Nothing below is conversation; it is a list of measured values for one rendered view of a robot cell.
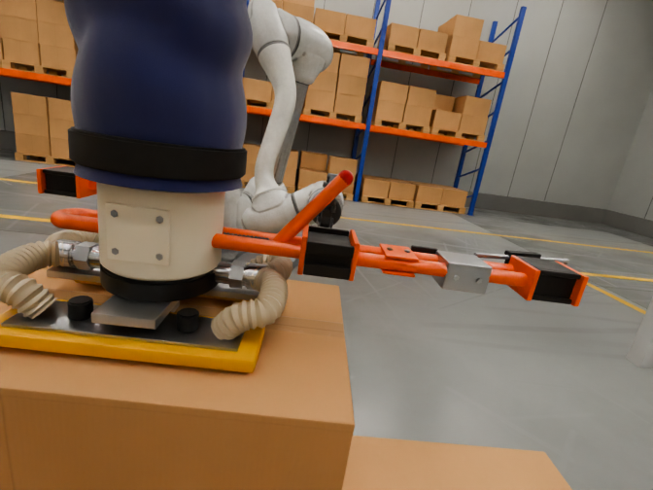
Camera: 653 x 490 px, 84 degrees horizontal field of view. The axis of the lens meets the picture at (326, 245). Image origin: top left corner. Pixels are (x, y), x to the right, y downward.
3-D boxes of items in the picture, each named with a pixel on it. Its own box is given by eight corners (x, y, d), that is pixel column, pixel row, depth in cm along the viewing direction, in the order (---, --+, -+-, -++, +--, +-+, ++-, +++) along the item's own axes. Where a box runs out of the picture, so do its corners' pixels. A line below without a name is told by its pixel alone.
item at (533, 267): (526, 300, 55) (536, 270, 53) (502, 282, 62) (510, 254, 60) (578, 307, 55) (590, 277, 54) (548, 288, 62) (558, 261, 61)
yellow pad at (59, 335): (-30, 345, 43) (-36, 307, 42) (33, 307, 53) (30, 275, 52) (253, 374, 46) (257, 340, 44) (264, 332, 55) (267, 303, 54)
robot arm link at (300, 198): (350, 216, 96) (304, 232, 97) (346, 205, 111) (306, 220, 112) (336, 178, 93) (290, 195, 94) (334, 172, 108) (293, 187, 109)
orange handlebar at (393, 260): (-38, 223, 50) (-42, 197, 49) (91, 191, 79) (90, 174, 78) (585, 300, 56) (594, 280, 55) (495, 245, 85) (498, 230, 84)
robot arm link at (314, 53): (226, 221, 147) (268, 217, 163) (249, 240, 138) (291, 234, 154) (272, 8, 115) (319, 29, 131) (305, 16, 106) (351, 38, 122)
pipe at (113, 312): (-19, 310, 44) (-25, 267, 43) (99, 249, 68) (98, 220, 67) (257, 341, 46) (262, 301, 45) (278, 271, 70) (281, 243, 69)
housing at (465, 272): (442, 290, 55) (449, 262, 54) (429, 273, 61) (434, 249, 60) (486, 296, 55) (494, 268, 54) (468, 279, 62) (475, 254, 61)
